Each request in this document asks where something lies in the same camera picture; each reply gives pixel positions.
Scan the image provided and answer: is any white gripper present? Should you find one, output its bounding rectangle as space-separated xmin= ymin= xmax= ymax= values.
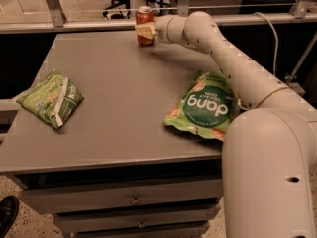
xmin=135 ymin=15 xmax=173 ymax=44

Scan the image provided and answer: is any red coke can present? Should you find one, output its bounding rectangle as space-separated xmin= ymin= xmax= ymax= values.
xmin=136 ymin=6 xmax=154 ymax=46

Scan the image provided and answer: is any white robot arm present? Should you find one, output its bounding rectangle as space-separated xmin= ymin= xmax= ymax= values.
xmin=136 ymin=12 xmax=317 ymax=238

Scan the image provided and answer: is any black office chair base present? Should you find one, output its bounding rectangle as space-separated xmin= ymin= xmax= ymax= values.
xmin=103 ymin=0 xmax=131 ymax=20

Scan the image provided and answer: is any green dang chips bag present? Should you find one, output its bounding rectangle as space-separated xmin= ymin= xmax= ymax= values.
xmin=164 ymin=71 xmax=239 ymax=141

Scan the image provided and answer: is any green snack bag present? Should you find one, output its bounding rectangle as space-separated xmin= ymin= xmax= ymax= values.
xmin=14 ymin=70 xmax=84 ymax=129

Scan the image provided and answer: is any grey drawer cabinet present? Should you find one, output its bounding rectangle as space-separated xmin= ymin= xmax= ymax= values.
xmin=0 ymin=31 xmax=222 ymax=238

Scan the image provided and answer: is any black shoe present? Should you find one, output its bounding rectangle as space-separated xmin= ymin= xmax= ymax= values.
xmin=0 ymin=196 xmax=19 ymax=238

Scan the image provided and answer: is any white cable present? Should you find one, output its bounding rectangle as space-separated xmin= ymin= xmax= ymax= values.
xmin=253 ymin=12 xmax=279 ymax=77

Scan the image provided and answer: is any metal railing frame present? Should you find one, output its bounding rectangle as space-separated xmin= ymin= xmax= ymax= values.
xmin=0 ymin=0 xmax=316 ymax=33

